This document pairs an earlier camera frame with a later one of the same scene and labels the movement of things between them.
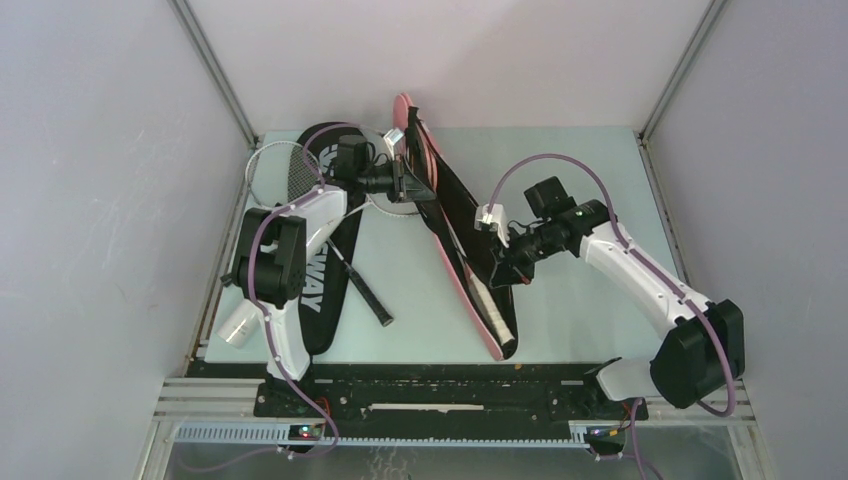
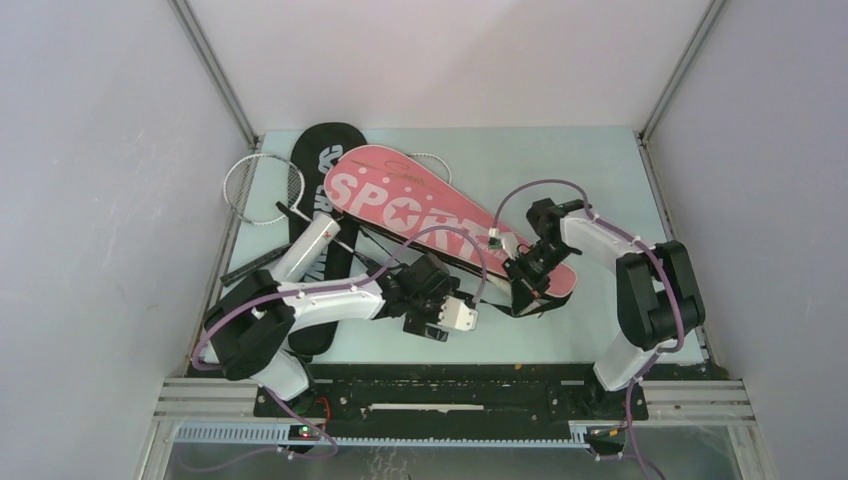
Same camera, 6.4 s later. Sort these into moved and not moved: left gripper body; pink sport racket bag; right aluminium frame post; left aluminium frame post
Moved: pink sport racket bag; left gripper body
Not moved: right aluminium frame post; left aluminium frame post
